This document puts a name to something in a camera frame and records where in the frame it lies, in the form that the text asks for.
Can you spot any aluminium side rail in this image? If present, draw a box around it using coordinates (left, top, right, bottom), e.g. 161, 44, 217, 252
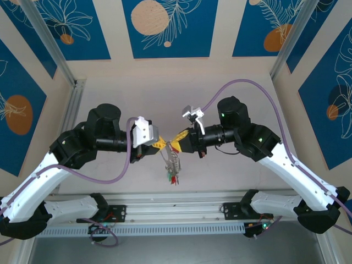
62, 79, 86, 135

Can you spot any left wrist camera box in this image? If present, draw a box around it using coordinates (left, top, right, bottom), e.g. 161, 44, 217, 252
130, 115, 161, 147

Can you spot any blue floral wall panel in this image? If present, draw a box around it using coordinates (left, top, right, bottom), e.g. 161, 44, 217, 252
0, 38, 47, 177
298, 24, 352, 171
232, 0, 301, 58
285, 0, 339, 74
122, 0, 220, 59
0, 0, 58, 80
35, 0, 111, 62

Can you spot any large metal keyring plate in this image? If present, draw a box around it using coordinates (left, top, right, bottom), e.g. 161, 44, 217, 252
158, 140, 184, 173

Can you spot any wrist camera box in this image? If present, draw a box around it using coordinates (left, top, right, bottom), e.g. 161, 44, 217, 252
181, 104, 206, 135
130, 115, 161, 147

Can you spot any circuit board with green light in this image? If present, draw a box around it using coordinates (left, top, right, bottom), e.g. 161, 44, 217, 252
87, 222, 114, 235
243, 221, 276, 239

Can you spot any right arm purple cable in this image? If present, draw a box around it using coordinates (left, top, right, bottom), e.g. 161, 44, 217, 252
202, 79, 352, 239

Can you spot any grey slotted cable duct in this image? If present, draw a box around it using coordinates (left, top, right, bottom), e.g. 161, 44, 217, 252
41, 223, 246, 238

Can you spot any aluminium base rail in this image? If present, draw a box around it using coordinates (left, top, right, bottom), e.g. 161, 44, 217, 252
41, 191, 323, 227

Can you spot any aluminium corner post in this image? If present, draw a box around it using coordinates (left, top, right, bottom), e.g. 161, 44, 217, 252
10, 238, 36, 264
270, 0, 317, 80
315, 233, 340, 264
20, 0, 78, 86

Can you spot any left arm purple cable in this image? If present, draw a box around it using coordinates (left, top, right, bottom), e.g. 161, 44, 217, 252
0, 117, 142, 247

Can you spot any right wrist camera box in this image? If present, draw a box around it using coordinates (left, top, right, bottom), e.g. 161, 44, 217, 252
181, 104, 206, 135

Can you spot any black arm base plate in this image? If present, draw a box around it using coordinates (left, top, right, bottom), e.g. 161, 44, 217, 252
221, 202, 275, 221
76, 204, 128, 224

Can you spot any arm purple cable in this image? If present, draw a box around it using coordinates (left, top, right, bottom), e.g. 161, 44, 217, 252
202, 79, 352, 239
0, 117, 142, 247

